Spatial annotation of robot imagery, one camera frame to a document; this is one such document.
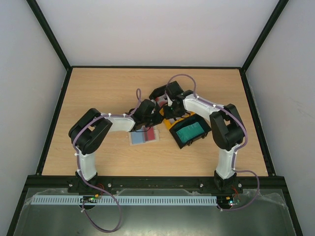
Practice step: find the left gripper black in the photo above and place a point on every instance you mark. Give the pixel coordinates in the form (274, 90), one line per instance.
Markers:
(158, 119)

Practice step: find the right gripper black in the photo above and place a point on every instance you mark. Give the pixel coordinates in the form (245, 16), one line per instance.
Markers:
(175, 110)

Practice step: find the beige card holder wallet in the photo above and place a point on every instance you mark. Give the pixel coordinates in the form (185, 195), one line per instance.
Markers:
(143, 136)

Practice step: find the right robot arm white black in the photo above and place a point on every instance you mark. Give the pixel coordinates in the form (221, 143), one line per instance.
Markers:
(228, 130)

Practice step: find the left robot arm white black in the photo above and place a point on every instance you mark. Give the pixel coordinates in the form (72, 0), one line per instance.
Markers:
(90, 130)

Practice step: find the stack of red white cards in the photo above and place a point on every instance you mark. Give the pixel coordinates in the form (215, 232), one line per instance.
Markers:
(161, 100)

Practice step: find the black bin with red cards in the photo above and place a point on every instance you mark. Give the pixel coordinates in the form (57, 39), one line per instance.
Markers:
(157, 93)

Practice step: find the black bin with teal cards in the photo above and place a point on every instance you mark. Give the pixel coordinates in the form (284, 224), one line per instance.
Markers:
(194, 118)

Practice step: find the teal cards stack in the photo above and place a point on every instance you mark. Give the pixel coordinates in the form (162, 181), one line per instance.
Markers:
(190, 132)

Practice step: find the black aluminium frame rail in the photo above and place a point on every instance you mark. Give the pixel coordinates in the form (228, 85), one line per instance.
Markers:
(203, 185)

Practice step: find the light blue cable duct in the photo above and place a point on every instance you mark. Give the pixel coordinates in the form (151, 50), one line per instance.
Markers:
(126, 200)

